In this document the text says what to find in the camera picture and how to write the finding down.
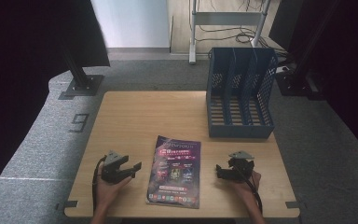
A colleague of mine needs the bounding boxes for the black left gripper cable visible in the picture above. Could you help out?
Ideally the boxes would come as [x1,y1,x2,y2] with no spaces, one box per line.
[91,155,107,213]

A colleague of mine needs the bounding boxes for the person's right hand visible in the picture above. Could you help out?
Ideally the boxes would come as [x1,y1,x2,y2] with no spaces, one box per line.
[229,171,262,203]

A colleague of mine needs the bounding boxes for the white metal stand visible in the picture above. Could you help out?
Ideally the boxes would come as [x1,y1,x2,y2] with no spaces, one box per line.
[188,0,273,65]

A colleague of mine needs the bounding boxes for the black floor cables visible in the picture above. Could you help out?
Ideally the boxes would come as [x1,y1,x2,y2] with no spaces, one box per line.
[195,0,291,59]

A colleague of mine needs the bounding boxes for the black metal stand with base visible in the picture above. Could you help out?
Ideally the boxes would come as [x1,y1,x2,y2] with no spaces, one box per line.
[274,0,343,98]
[62,46,105,98]

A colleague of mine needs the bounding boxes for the grey table bracket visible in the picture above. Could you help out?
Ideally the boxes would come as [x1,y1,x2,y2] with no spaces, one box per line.
[55,200,79,212]
[284,200,306,210]

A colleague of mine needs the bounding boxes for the blue plastic file rack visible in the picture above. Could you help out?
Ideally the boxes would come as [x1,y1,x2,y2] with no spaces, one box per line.
[205,47,279,140]

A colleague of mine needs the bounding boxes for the white power strip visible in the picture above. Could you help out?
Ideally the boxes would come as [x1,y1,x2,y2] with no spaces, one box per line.
[275,63,294,75]

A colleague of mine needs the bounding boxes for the dark curtain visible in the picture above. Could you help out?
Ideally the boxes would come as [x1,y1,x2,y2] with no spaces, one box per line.
[268,0,358,166]
[0,0,112,207]

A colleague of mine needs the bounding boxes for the purple magazine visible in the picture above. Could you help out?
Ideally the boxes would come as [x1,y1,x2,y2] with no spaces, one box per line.
[145,134,202,210]

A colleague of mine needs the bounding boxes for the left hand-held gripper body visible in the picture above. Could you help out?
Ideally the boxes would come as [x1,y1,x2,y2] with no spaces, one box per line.
[101,149,131,185]

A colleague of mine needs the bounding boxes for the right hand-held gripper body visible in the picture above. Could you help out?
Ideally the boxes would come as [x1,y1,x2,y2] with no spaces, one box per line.
[227,150,255,183]

